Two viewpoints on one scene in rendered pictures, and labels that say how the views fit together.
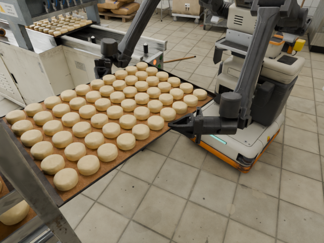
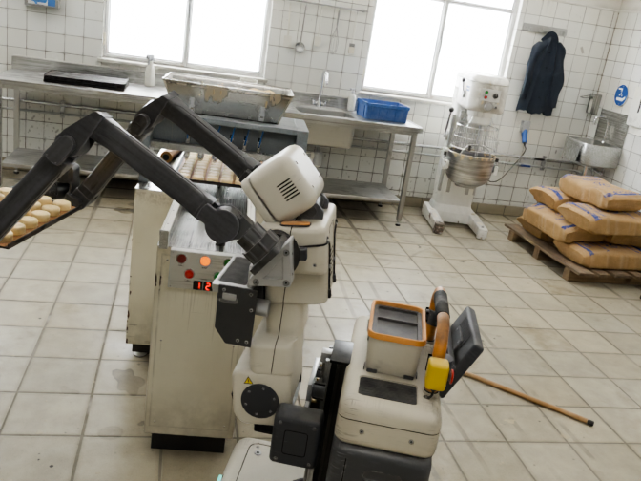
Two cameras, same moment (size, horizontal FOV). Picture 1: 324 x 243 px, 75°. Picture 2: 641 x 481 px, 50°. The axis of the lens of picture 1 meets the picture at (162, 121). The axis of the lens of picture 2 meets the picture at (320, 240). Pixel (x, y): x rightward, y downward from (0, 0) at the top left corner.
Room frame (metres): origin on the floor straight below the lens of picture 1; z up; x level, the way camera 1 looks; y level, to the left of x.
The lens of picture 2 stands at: (0.24, -1.90, 1.66)
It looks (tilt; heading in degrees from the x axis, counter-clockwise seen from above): 18 degrees down; 51
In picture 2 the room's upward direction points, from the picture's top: 9 degrees clockwise
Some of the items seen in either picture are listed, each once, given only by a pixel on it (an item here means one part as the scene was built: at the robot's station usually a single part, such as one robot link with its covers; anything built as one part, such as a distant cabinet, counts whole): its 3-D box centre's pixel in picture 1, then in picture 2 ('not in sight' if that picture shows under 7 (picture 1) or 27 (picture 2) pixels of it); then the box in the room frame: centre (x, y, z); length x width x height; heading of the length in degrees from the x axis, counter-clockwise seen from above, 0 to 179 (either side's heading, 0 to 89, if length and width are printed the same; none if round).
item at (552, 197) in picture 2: not in sight; (576, 199); (5.62, 1.32, 0.47); 0.72 x 0.42 x 0.17; 155
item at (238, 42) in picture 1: (238, 52); (251, 288); (1.20, -0.45, 0.94); 0.28 x 0.16 x 0.22; 46
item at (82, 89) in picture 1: (83, 89); not in sight; (0.65, 0.29, 1.04); 0.05 x 0.05 x 0.02
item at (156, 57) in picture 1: (152, 67); (204, 270); (1.34, 0.06, 0.77); 0.24 x 0.04 x 0.14; 149
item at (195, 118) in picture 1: (183, 122); not in sight; (0.48, -0.06, 1.03); 0.09 x 0.07 x 0.07; 90
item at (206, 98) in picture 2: not in sight; (228, 99); (1.79, 0.81, 1.25); 0.56 x 0.29 x 0.14; 149
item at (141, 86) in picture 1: (141, 86); not in sight; (0.69, 0.08, 1.03); 0.05 x 0.05 x 0.02
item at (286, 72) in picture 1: (252, 80); (368, 426); (1.48, -0.72, 0.59); 0.55 x 0.34 x 0.83; 46
